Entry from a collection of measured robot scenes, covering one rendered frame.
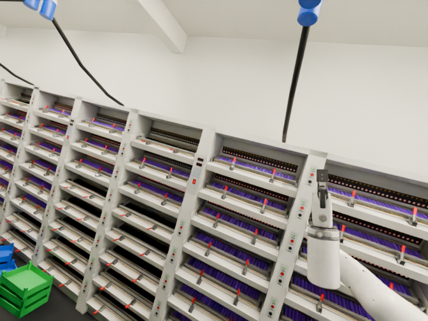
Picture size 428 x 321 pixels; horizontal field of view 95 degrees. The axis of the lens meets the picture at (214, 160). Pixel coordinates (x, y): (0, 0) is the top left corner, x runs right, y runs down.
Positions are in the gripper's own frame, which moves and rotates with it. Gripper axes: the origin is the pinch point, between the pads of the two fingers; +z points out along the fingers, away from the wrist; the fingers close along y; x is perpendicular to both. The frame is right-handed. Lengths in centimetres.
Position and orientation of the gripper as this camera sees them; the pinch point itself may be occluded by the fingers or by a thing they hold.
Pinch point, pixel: (321, 175)
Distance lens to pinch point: 70.5
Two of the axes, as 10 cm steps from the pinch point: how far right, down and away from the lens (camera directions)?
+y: 4.6, 1.5, 8.7
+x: 8.8, -0.1, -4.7
